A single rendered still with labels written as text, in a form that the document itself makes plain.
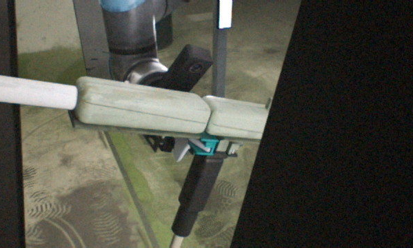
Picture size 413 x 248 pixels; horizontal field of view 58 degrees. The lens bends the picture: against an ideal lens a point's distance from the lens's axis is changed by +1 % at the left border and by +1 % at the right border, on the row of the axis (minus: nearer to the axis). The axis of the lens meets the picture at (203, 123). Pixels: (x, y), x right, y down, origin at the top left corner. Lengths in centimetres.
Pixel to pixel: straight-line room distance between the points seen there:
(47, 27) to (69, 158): 80
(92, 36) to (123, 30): 166
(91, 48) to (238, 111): 194
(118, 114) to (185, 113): 8
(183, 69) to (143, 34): 15
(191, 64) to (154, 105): 16
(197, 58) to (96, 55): 185
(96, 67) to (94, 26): 26
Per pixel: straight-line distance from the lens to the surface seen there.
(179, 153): 50
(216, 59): 168
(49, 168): 181
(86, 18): 230
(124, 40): 68
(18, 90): 38
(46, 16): 227
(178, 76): 56
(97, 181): 167
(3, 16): 61
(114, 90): 39
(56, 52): 233
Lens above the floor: 110
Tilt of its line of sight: 32 degrees down
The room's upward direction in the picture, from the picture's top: straight up
